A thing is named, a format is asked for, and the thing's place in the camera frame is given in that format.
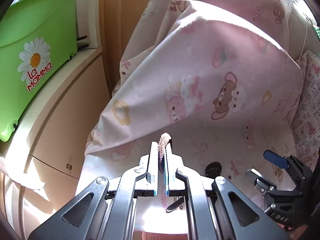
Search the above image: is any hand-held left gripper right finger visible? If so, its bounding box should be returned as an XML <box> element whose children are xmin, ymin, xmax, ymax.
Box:
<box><xmin>162</xmin><ymin>144</ymin><xmax>290</xmax><ymax>240</ymax></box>

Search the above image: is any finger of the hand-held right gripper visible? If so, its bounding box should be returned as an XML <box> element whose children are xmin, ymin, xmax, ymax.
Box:
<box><xmin>245</xmin><ymin>169</ymin><xmax>278</xmax><ymax>193</ymax></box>
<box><xmin>263</xmin><ymin>149</ymin><xmax>313</xmax><ymax>180</ymax></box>

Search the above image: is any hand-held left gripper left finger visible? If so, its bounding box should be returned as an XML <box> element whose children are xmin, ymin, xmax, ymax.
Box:
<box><xmin>27</xmin><ymin>141</ymin><xmax>160</xmax><ymax>240</ymax></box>

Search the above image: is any brown fuzzy strip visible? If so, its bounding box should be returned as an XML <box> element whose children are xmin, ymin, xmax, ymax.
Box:
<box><xmin>157</xmin><ymin>132</ymin><xmax>173</xmax><ymax>174</ymax></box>

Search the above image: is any small black flat item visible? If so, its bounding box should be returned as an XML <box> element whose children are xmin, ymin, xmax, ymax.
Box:
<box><xmin>165</xmin><ymin>197</ymin><xmax>186</xmax><ymax>213</ymax></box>

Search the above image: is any black round lid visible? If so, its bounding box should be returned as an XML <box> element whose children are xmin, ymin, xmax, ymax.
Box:
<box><xmin>205</xmin><ymin>162</ymin><xmax>223</xmax><ymax>179</ymax></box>

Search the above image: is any pink bear-print bed sheet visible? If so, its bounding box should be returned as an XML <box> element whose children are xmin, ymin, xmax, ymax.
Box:
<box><xmin>75</xmin><ymin>115</ymin><xmax>300</xmax><ymax>233</ymax></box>

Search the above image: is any patterned pillow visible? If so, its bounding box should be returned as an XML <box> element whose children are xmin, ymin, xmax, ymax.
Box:
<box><xmin>290</xmin><ymin>50</ymin><xmax>320</xmax><ymax>171</ymax></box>

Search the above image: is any white cabinet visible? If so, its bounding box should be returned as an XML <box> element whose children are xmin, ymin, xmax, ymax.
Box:
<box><xmin>0</xmin><ymin>0</ymin><xmax>111</xmax><ymax>240</ymax></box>

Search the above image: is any white cloth strip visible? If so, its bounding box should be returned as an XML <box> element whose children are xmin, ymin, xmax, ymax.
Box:
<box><xmin>0</xmin><ymin>155</ymin><xmax>47</xmax><ymax>190</ymax></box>

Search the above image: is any large pink bear-print pillow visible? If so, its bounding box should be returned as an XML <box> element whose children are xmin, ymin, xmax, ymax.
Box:
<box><xmin>84</xmin><ymin>0</ymin><xmax>304</xmax><ymax>158</ymax></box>

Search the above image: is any wooden headboard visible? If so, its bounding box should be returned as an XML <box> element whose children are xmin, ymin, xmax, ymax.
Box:
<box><xmin>99</xmin><ymin>0</ymin><xmax>160</xmax><ymax>98</ymax></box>

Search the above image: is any green plastic bin daisy label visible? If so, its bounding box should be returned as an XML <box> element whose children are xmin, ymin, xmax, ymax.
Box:
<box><xmin>0</xmin><ymin>0</ymin><xmax>85</xmax><ymax>143</ymax></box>

